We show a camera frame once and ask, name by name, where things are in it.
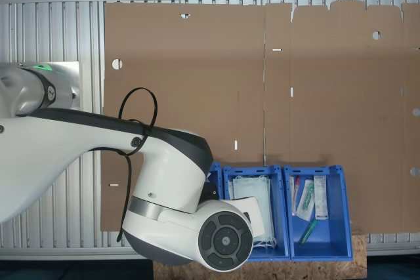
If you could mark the blue bin with cotton bag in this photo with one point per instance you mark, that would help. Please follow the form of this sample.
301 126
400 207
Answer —
216 175

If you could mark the pale green face mask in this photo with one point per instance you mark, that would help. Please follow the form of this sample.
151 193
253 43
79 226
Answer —
231 191
252 188

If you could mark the blue bin with face masks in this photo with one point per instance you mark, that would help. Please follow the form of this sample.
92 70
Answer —
280 250

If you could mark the red-capped tube in clear packet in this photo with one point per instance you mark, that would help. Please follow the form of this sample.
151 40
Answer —
296 191

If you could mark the green syringe in clear packet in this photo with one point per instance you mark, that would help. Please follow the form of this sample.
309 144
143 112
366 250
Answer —
306 199

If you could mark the loose green tube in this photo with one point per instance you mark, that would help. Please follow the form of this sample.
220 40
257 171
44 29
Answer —
308 231

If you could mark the long white printed packet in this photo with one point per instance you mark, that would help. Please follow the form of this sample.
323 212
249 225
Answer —
321 198

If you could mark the wooden chipboard slab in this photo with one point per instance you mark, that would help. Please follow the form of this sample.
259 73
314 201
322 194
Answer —
295 270

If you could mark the blue bin with tube packets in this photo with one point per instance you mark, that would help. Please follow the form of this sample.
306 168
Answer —
331 237

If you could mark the brown cardboard sheet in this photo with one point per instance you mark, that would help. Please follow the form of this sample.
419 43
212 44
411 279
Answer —
344 112
197 80

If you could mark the black camera box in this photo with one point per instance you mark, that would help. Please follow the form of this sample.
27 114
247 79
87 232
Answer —
210 191

